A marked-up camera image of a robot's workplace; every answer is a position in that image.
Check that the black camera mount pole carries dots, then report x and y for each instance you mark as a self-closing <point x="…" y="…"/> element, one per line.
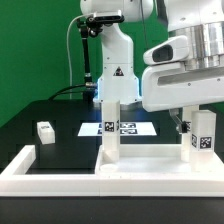
<point x="90" y="87"/>

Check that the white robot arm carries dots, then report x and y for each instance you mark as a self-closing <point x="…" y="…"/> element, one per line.
<point x="201" y="21"/>

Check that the black camera on mount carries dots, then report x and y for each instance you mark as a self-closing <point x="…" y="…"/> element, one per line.
<point x="106" y="17"/>

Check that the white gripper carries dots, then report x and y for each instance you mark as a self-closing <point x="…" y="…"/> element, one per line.
<point x="170" y="86"/>

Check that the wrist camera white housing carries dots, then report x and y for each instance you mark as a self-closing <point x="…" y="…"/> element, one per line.
<point x="173" y="50"/>

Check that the marker tag sheet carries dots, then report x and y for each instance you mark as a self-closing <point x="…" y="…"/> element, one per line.
<point x="126" y="129"/>

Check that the white desk top panel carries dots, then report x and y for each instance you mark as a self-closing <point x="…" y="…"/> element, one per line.
<point x="144" y="159"/>

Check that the white U-shaped fence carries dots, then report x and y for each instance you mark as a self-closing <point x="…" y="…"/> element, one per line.
<point x="16" y="181"/>

